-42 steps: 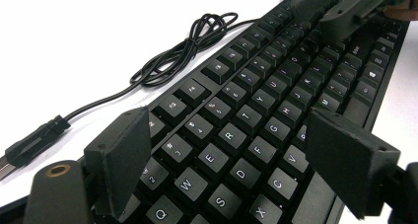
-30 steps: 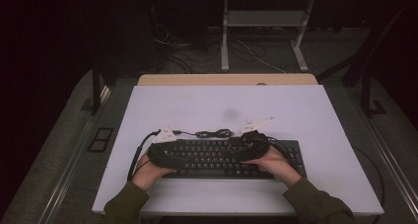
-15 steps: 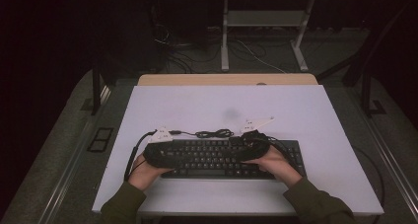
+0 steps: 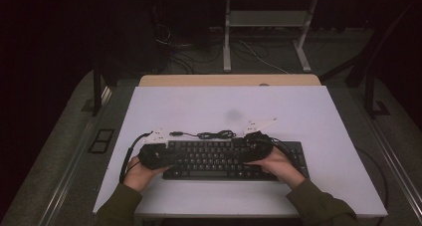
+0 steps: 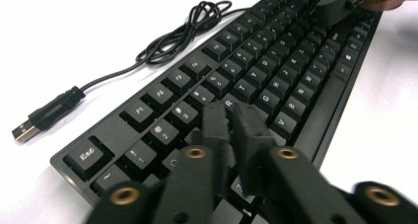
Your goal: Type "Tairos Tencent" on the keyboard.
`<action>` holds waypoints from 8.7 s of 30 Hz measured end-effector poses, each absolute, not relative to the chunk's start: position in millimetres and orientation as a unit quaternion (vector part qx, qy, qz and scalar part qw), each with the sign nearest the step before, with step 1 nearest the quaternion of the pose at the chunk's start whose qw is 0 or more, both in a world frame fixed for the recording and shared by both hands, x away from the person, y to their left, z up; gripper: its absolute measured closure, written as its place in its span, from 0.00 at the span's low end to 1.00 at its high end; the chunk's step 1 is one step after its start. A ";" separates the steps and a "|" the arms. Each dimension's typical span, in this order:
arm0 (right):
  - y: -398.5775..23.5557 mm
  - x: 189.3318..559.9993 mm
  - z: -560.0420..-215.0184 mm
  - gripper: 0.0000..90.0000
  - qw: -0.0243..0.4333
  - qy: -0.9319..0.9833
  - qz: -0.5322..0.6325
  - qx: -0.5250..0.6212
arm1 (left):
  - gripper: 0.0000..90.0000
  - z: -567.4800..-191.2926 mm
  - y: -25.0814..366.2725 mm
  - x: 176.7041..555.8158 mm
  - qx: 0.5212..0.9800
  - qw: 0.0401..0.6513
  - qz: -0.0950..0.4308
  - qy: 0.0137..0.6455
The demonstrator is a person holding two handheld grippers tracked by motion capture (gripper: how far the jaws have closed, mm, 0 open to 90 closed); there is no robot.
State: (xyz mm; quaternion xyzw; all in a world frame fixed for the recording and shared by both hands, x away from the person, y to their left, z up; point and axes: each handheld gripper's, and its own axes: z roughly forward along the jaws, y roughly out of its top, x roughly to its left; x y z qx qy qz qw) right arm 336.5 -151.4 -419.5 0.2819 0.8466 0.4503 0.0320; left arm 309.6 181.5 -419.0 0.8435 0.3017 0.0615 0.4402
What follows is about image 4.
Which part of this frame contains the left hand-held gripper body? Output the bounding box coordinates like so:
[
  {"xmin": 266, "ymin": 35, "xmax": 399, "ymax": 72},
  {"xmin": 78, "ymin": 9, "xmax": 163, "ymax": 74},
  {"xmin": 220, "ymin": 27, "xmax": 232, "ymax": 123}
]
[{"xmin": 136, "ymin": 127, "xmax": 169, "ymax": 171}]

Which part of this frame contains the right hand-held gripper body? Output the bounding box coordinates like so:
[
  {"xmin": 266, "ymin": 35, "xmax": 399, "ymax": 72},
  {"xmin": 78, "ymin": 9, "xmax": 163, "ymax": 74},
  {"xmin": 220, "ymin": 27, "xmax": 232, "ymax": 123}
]
[{"xmin": 243, "ymin": 116, "xmax": 280, "ymax": 163}]

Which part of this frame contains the black keyboard cable with plug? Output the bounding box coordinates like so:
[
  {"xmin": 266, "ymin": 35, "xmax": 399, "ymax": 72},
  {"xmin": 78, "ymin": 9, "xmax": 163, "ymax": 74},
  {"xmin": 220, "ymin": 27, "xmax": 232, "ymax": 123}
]
[{"xmin": 168, "ymin": 129, "xmax": 247, "ymax": 142}]

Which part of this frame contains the black computer keyboard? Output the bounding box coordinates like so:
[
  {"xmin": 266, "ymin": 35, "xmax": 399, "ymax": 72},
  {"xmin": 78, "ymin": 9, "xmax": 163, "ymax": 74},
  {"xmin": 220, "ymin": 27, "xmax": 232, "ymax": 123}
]
[{"xmin": 161, "ymin": 138, "xmax": 310, "ymax": 182}]

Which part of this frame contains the person's left hand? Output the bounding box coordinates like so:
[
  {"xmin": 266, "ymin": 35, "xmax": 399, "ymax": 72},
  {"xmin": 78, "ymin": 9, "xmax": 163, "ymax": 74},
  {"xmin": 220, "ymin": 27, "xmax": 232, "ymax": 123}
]
[{"xmin": 122, "ymin": 155, "xmax": 171, "ymax": 193}]

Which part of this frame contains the person's right hand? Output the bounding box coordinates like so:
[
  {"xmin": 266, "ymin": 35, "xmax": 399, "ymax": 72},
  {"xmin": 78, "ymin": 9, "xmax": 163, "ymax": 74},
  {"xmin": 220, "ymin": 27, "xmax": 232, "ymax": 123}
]
[{"xmin": 246, "ymin": 146, "xmax": 307, "ymax": 191}]

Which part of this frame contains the white board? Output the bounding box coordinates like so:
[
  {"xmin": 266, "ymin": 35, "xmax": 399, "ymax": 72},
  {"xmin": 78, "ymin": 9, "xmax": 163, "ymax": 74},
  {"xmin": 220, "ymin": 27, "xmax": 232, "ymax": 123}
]
[{"xmin": 93, "ymin": 85, "xmax": 388, "ymax": 218}]

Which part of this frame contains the black floor socket plate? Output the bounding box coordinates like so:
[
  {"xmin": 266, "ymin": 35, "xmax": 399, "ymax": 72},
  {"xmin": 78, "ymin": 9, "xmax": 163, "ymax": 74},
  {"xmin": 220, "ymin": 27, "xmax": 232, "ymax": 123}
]
[{"xmin": 87, "ymin": 127, "xmax": 115, "ymax": 154}]

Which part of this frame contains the wooden table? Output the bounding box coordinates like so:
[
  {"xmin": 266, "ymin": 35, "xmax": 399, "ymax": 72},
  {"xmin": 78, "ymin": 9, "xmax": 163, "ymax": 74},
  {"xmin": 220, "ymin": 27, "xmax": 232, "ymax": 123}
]
[{"xmin": 137, "ymin": 74, "xmax": 322, "ymax": 88}]

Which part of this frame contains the grey metal stand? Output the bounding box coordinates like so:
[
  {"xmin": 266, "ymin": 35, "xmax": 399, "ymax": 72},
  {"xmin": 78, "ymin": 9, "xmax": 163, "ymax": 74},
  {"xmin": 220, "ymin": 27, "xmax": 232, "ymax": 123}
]
[{"xmin": 222, "ymin": 0, "xmax": 318, "ymax": 74}]

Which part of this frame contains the black slanted stand leg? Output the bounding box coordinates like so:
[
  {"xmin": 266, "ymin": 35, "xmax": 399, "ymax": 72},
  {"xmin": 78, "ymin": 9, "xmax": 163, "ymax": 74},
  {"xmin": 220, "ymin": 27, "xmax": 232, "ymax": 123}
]
[{"xmin": 318, "ymin": 2, "xmax": 416, "ymax": 89}]

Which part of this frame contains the right hand-held gripper black cable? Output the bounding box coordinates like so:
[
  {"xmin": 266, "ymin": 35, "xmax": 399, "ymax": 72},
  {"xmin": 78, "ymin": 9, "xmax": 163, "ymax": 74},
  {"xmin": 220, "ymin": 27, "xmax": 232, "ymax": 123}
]
[{"xmin": 271, "ymin": 137, "xmax": 389, "ymax": 226}]

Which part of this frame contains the hand-held gripper black cable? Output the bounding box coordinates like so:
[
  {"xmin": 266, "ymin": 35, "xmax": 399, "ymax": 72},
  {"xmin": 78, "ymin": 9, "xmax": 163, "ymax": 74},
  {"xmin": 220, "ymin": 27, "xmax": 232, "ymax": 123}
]
[
  {"xmin": 271, "ymin": 137, "xmax": 389, "ymax": 226},
  {"xmin": 118, "ymin": 131, "xmax": 152, "ymax": 184}
]

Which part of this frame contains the left hand-held gripper black cable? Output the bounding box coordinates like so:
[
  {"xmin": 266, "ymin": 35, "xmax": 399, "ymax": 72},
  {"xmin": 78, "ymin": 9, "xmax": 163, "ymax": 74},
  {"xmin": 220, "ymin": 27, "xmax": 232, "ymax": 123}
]
[{"xmin": 118, "ymin": 131, "xmax": 152, "ymax": 184}]

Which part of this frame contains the aluminium floor rail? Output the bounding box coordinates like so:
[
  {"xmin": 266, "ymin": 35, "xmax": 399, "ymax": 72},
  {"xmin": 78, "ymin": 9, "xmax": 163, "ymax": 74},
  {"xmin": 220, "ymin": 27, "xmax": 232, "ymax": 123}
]
[
  {"xmin": 357, "ymin": 110, "xmax": 422, "ymax": 218},
  {"xmin": 39, "ymin": 86, "xmax": 113, "ymax": 226}
]

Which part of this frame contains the black metal frame post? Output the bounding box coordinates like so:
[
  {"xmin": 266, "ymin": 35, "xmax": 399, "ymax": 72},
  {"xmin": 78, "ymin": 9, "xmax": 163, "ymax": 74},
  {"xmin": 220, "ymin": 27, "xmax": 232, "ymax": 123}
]
[
  {"xmin": 92, "ymin": 62, "xmax": 113, "ymax": 117},
  {"xmin": 363, "ymin": 72, "xmax": 391, "ymax": 119}
]

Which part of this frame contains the white floor cable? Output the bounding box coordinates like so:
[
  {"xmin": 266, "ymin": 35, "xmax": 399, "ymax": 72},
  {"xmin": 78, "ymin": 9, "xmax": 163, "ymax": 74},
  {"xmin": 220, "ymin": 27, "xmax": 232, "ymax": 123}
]
[{"xmin": 238, "ymin": 40, "xmax": 291, "ymax": 76}]

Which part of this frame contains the bundle of black floor cables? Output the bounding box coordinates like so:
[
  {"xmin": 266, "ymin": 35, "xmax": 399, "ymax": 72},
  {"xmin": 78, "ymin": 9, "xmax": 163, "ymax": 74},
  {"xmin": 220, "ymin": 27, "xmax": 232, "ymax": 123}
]
[{"xmin": 153, "ymin": 22, "xmax": 224, "ymax": 76}]

